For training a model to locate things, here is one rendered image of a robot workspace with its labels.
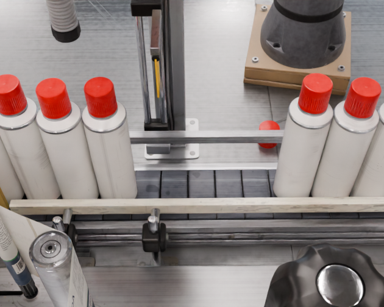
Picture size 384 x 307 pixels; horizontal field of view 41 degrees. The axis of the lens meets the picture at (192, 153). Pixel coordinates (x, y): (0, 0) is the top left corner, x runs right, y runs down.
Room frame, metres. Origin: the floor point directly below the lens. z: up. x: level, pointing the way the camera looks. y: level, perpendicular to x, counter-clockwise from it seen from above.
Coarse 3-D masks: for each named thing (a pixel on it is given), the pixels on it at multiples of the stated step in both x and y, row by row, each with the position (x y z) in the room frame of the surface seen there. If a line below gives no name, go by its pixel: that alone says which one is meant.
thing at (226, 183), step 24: (144, 192) 0.42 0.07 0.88; (168, 192) 0.42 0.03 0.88; (192, 192) 0.42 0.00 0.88; (216, 192) 0.42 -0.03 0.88; (240, 192) 0.42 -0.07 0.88; (264, 192) 0.42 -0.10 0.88; (24, 216) 0.38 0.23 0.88; (48, 216) 0.38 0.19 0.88; (72, 216) 0.38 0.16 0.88; (96, 216) 0.38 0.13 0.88; (120, 216) 0.38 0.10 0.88; (144, 216) 0.38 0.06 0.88; (168, 216) 0.38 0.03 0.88; (192, 216) 0.38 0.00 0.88; (216, 216) 0.38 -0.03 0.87; (240, 216) 0.38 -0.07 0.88; (264, 216) 0.38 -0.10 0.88; (288, 216) 0.38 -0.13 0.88; (312, 216) 0.38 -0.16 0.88; (336, 216) 0.38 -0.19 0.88; (360, 216) 0.38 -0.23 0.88
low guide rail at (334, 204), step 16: (16, 208) 0.37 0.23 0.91; (32, 208) 0.37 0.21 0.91; (48, 208) 0.37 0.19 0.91; (64, 208) 0.37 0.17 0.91; (80, 208) 0.37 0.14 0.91; (96, 208) 0.37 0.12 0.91; (112, 208) 0.37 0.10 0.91; (128, 208) 0.37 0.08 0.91; (144, 208) 0.37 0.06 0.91; (160, 208) 0.37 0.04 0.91; (176, 208) 0.37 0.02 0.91; (192, 208) 0.37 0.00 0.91; (208, 208) 0.37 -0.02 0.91; (224, 208) 0.37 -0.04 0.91; (240, 208) 0.38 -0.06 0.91; (256, 208) 0.38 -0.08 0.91; (272, 208) 0.38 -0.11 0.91; (288, 208) 0.38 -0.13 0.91; (304, 208) 0.38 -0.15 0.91; (320, 208) 0.38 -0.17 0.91; (336, 208) 0.38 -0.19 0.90; (352, 208) 0.38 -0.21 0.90; (368, 208) 0.38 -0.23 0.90
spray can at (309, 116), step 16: (304, 80) 0.42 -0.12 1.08; (320, 80) 0.42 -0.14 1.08; (304, 96) 0.41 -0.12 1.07; (320, 96) 0.41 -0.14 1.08; (288, 112) 0.42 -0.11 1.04; (304, 112) 0.41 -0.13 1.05; (320, 112) 0.41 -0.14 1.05; (288, 128) 0.41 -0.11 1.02; (304, 128) 0.40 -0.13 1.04; (320, 128) 0.40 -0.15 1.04; (288, 144) 0.41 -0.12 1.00; (304, 144) 0.40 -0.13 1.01; (320, 144) 0.40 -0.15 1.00; (288, 160) 0.40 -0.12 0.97; (304, 160) 0.40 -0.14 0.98; (288, 176) 0.40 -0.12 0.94; (304, 176) 0.40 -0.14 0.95; (288, 192) 0.40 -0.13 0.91; (304, 192) 0.40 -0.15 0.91
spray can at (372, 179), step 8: (376, 128) 0.41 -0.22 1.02; (376, 136) 0.41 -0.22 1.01; (376, 144) 0.40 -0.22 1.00; (368, 152) 0.41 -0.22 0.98; (376, 152) 0.40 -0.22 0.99; (368, 160) 0.40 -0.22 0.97; (376, 160) 0.40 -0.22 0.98; (360, 168) 0.41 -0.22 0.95; (368, 168) 0.40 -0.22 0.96; (376, 168) 0.39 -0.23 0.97; (360, 176) 0.41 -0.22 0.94; (368, 176) 0.40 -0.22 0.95; (376, 176) 0.39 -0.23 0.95; (360, 184) 0.40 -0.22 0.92; (368, 184) 0.39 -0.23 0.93; (376, 184) 0.39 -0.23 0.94; (352, 192) 0.41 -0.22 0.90; (360, 192) 0.40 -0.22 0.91; (368, 192) 0.39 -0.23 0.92; (376, 192) 0.39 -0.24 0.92
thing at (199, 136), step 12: (132, 132) 0.46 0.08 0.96; (144, 132) 0.46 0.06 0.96; (156, 132) 0.46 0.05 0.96; (168, 132) 0.46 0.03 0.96; (180, 132) 0.46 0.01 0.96; (192, 132) 0.46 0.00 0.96; (204, 132) 0.46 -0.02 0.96; (216, 132) 0.46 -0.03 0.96; (228, 132) 0.46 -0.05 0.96; (240, 132) 0.46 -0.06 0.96; (252, 132) 0.46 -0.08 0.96; (264, 132) 0.46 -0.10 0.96; (276, 132) 0.46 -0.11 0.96
